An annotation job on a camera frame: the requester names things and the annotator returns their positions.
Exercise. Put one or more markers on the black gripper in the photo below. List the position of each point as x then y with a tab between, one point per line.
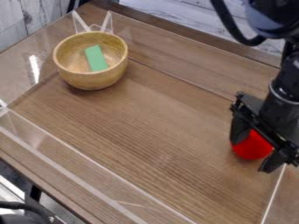
274	118

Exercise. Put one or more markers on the red plush fruit green leaves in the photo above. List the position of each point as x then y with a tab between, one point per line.
254	147

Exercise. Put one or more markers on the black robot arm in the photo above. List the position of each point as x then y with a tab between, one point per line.
274	18

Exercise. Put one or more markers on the wooden bowl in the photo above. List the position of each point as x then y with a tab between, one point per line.
72	61

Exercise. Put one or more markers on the green rectangular block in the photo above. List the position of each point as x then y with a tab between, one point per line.
96	58

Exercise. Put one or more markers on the clear acrylic tray wall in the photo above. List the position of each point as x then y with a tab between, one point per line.
137	154

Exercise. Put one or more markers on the black table leg bracket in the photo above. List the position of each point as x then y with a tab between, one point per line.
41	213

